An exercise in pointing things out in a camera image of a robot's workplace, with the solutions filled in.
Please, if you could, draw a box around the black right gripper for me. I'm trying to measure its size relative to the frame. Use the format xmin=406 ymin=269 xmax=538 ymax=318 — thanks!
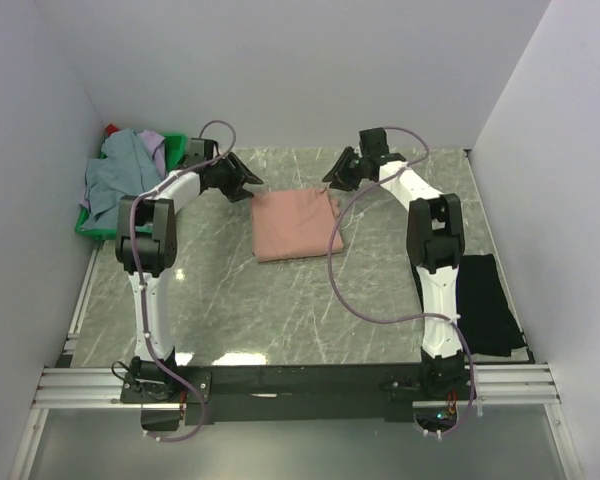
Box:
xmin=322 ymin=147 xmax=369 ymax=193

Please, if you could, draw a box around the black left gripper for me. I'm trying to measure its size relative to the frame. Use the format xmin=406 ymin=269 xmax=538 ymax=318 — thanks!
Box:
xmin=207 ymin=153 xmax=262 ymax=203

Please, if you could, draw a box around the pink printed t-shirt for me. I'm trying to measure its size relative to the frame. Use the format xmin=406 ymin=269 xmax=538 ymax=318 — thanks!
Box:
xmin=251 ymin=188 xmax=344 ymax=263

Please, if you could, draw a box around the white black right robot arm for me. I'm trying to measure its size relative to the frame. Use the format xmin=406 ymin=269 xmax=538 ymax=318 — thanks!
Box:
xmin=323 ymin=127 xmax=470 ymax=399

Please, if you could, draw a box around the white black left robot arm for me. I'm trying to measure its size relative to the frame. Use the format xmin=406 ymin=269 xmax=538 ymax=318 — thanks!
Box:
xmin=115 ymin=138 xmax=264 ymax=402

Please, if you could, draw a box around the green plastic bin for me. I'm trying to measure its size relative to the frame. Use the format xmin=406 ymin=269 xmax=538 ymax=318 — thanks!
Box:
xmin=74 ymin=131 xmax=188 ymax=242

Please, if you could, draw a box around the grey-blue t-shirt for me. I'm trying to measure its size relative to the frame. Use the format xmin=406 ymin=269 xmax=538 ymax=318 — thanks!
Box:
xmin=83 ymin=128 xmax=170 ymax=230

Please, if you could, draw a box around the red garment in bin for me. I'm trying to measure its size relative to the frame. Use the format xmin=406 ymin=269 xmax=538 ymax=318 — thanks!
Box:
xmin=105 ymin=124 xmax=119 ymax=136

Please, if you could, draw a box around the black base beam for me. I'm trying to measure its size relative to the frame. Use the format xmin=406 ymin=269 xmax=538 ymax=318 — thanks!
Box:
xmin=118 ymin=359 xmax=479 ymax=431

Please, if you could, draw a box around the black folded t-shirt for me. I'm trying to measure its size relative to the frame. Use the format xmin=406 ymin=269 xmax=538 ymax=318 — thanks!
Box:
xmin=410 ymin=253 xmax=529 ymax=359

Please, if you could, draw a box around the aluminium frame rail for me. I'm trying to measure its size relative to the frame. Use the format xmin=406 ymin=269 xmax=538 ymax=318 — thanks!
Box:
xmin=32 ymin=249 xmax=564 ymax=409

